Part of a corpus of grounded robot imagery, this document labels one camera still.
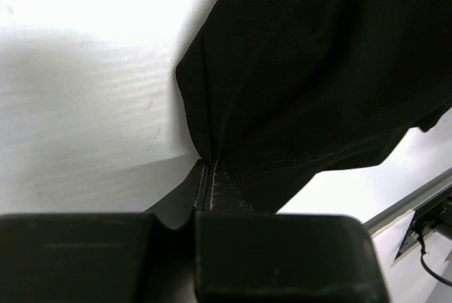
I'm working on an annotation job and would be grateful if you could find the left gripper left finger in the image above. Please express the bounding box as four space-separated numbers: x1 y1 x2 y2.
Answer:
1 161 207 302

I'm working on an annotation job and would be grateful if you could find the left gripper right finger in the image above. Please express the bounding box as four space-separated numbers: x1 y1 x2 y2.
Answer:
194 165 389 302

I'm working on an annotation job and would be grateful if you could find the black skirt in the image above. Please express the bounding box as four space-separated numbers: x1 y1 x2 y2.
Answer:
175 0 451 213

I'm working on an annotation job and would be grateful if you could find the aluminium frame rail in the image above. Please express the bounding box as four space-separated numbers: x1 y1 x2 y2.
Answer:
364 168 451 234

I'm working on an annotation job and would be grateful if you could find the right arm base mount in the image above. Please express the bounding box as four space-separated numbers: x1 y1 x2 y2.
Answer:
395 195 452 283

